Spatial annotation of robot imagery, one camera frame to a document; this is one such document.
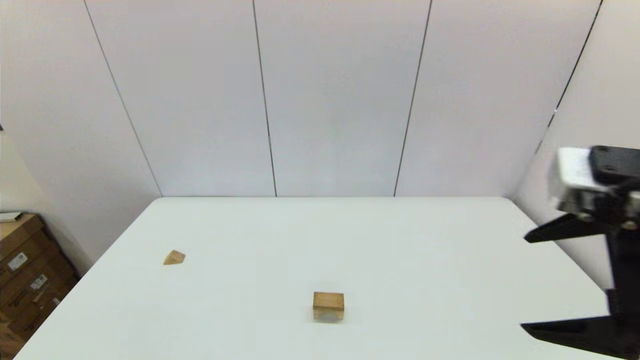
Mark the large labelled cardboard box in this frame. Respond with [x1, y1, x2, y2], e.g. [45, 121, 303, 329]
[0, 215, 81, 343]

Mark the rectangular wooden building block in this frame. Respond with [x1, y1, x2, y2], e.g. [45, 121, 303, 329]
[313, 292, 345, 311]

